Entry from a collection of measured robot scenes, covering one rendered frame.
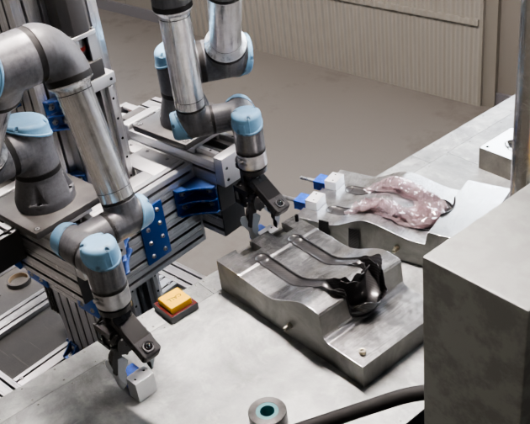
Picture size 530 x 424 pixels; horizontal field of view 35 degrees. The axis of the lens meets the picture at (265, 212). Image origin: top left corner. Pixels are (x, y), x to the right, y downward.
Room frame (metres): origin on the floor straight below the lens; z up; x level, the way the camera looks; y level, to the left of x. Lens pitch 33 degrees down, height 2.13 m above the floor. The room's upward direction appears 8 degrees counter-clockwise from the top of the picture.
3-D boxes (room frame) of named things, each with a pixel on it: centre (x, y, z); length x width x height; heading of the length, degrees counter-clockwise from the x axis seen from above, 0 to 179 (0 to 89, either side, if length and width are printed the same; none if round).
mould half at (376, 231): (1.85, -0.36, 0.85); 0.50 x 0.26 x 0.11; 53
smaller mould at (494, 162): (2.06, -0.76, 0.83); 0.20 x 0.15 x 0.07; 36
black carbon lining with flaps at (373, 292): (1.58, -0.12, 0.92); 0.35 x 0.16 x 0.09; 36
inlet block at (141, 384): (1.40, 0.35, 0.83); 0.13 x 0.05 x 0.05; 41
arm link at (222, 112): (1.96, 0.04, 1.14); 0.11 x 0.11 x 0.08; 7
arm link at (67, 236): (1.47, 0.38, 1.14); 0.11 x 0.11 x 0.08; 39
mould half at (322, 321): (1.57, -0.12, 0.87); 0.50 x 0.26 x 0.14; 36
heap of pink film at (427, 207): (1.84, -0.35, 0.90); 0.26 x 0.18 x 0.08; 53
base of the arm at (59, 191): (1.85, 0.54, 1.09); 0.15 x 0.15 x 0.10
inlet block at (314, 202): (1.96, -0.10, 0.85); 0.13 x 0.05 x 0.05; 53
